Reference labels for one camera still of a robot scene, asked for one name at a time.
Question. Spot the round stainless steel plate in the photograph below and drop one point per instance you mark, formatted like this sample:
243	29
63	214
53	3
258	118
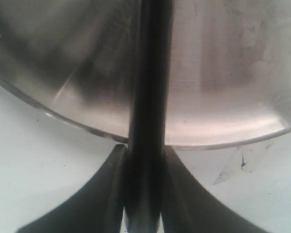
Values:
229	73

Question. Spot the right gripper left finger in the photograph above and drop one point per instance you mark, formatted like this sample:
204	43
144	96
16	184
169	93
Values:
96	208

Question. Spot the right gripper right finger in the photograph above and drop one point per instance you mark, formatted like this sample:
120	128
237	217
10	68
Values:
187	207

